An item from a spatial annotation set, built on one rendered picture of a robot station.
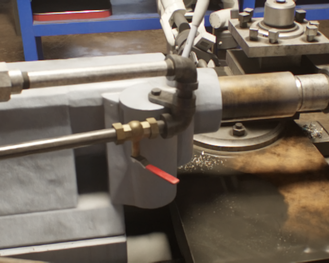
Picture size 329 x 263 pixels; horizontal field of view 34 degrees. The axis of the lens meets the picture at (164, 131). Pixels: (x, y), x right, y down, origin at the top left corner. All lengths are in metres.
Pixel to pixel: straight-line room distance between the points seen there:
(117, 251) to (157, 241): 0.31
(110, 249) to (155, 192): 0.12
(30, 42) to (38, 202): 1.90
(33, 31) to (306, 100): 1.91
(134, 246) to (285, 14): 0.57
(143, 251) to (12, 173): 0.41
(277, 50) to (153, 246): 0.48
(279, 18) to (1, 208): 0.63
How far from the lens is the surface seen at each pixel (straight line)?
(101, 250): 0.87
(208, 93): 0.87
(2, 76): 0.62
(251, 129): 1.13
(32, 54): 2.73
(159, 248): 1.17
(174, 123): 0.74
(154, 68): 0.70
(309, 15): 2.93
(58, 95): 0.81
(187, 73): 0.72
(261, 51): 1.06
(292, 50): 1.08
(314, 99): 0.96
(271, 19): 1.11
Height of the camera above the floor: 1.51
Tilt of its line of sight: 30 degrees down
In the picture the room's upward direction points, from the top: straight up
